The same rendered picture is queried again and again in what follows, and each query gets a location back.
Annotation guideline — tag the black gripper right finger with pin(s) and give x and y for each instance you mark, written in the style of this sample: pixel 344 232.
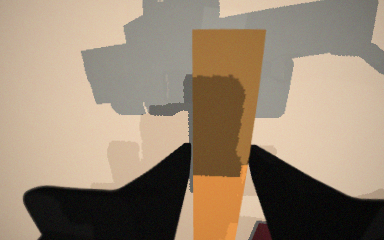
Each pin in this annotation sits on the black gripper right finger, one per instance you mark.
pixel 299 207

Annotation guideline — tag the orange bar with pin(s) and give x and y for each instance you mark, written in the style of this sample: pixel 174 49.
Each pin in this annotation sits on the orange bar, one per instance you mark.
pixel 226 73

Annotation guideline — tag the red rectangular block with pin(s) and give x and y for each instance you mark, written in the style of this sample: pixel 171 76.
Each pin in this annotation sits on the red rectangular block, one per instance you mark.
pixel 262 232

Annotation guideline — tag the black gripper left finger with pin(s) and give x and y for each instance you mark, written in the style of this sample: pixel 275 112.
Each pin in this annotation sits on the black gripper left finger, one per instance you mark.
pixel 147 208

